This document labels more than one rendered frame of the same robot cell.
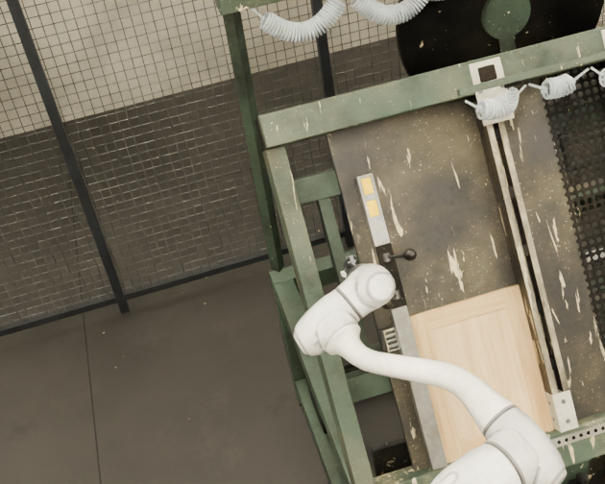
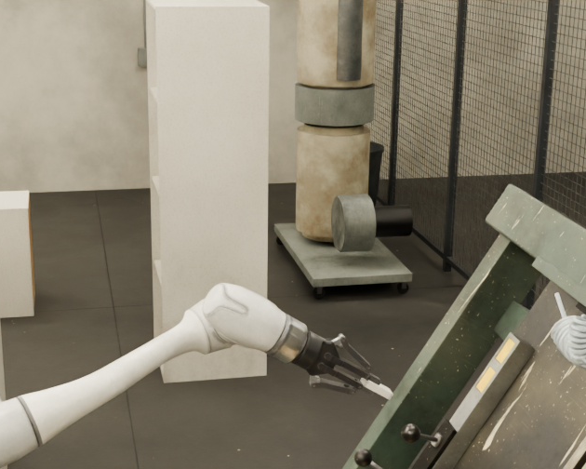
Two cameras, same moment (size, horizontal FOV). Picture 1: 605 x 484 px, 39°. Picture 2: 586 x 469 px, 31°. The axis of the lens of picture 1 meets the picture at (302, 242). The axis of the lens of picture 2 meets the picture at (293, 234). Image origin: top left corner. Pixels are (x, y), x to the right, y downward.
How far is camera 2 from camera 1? 276 cm
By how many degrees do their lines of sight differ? 78
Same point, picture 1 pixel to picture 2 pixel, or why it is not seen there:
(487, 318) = not seen: outside the picture
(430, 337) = not seen: outside the picture
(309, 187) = (512, 321)
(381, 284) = (211, 295)
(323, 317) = not seen: hidden behind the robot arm
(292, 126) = (511, 214)
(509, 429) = not seen: outside the picture
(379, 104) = (566, 254)
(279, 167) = (489, 259)
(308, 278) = (402, 387)
